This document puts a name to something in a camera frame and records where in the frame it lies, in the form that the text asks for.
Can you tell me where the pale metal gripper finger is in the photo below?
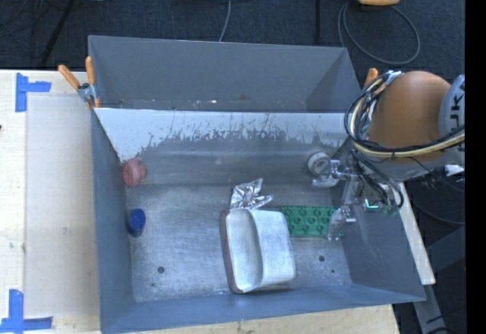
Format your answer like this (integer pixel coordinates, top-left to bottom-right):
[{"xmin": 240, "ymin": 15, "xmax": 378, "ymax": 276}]
[
  {"xmin": 311, "ymin": 159, "xmax": 342, "ymax": 188},
  {"xmin": 327, "ymin": 206, "xmax": 358, "ymax": 242}
]

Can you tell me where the white tape roll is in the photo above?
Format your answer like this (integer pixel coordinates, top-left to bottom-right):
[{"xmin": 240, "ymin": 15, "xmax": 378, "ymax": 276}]
[{"xmin": 307, "ymin": 151, "xmax": 332, "ymax": 175}]

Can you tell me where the dark green flat block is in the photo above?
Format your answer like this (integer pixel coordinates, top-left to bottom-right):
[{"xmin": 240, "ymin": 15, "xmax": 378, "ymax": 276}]
[{"xmin": 280, "ymin": 205, "xmax": 345, "ymax": 239}]

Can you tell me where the crumpled silver foil packet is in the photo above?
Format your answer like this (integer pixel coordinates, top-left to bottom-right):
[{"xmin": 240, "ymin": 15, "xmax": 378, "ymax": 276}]
[{"xmin": 229, "ymin": 178, "xmax": 274, "ymax": 211}]

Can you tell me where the grey metal bin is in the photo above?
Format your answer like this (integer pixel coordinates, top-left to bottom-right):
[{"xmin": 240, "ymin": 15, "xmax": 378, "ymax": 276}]
[{"xmin": 87, "ymin": 35, "xmax": 427, "ymax": 334}]

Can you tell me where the pink round toy doughnut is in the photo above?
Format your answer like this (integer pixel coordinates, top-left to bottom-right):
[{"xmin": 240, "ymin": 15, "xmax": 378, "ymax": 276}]
[{"xmin": 121, "ymin": 157, "xmax": 147, "ymax": 188}]

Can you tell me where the blue cylinder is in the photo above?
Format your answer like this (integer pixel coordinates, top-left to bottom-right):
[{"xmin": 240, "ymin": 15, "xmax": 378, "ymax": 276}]
[{"xmin": 126, "ymin": 208, "xmax": 147, "ymax": 238}]

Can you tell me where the pale wood flat board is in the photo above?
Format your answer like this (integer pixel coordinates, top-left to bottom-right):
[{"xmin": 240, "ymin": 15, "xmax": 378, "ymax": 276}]
[{"xmin": 23, "ymin": 92, "xmax": 102, "ymax": 320}]

